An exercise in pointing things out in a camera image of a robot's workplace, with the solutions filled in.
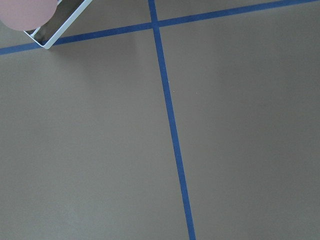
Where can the pink cup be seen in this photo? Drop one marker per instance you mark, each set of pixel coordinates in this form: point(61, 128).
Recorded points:
point(24, 15)

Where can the white wire cup rack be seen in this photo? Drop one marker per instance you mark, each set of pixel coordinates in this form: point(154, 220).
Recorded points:
point(66, 13)

